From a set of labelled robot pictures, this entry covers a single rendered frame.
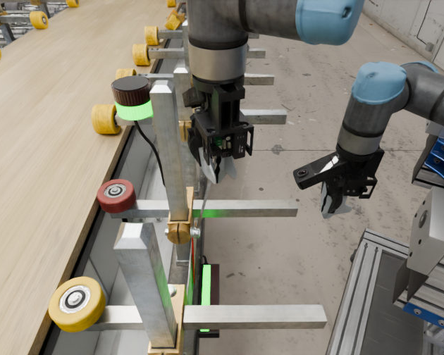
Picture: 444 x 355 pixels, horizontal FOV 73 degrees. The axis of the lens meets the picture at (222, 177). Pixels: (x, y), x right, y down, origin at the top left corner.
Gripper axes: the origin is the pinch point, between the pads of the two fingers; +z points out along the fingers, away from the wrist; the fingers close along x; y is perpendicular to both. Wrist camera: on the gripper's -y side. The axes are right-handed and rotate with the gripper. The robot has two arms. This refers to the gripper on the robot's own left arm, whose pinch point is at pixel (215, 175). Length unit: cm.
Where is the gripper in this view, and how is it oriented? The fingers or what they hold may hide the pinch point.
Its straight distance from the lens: 55.7
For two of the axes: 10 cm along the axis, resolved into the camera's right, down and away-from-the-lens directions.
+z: 0.0, 7.5, 6.6
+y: 3.5, 6.2, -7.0
